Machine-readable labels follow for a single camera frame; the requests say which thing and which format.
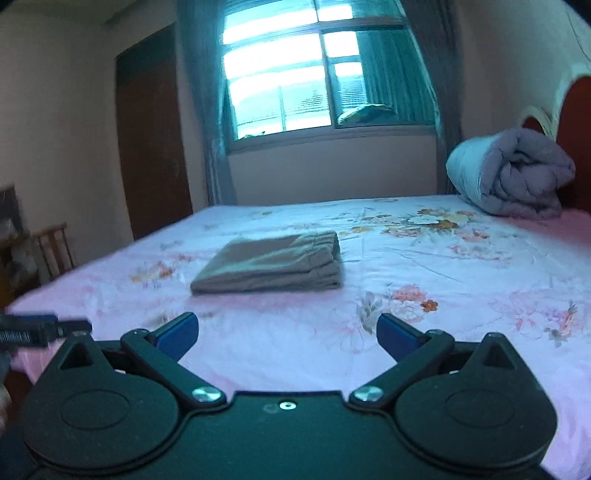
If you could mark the grey-beige pants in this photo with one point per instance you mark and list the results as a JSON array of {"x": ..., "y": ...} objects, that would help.
[{"x": 272, "y": 267}]

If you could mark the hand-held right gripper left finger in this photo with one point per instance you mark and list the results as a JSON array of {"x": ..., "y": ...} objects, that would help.
[{"x": 178, "y": 336}]

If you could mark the red wooden headboard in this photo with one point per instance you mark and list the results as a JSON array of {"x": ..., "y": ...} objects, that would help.
[{"x": 577, "y": 138}]

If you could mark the bed with floral pink sheet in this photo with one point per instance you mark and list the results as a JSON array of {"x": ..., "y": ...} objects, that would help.
[{"x": 438, "y": 286}]

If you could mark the bright window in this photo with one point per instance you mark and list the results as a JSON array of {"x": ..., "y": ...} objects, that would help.
[{"x": 286, "y": 78}]

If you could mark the crumpled cloth bundle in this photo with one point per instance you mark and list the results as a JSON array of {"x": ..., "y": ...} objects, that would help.
[{"x": 367, "y": 115}]

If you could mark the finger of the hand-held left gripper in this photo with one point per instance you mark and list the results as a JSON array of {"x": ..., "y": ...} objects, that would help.
[{"x": 37, "y": 330}]

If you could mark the dark wooden door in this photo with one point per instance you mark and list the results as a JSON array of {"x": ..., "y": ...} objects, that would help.
[{"x": 152, "y": 147}]

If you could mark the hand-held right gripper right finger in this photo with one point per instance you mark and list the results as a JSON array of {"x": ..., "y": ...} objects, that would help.
[{"x": 398, "y": 338}]

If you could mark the rolled grey quilt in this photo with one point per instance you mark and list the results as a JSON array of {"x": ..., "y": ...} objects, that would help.
[{"x": 512, "y": 177}]

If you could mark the wooden chair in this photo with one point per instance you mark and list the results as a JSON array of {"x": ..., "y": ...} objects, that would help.
[{"x": 55, "y": 254}]

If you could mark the grey-blue curtain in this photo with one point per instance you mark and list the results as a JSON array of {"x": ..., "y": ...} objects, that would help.
[
  {"x": 205, "y": 115},
  {"x": 438, "y": 92}
]

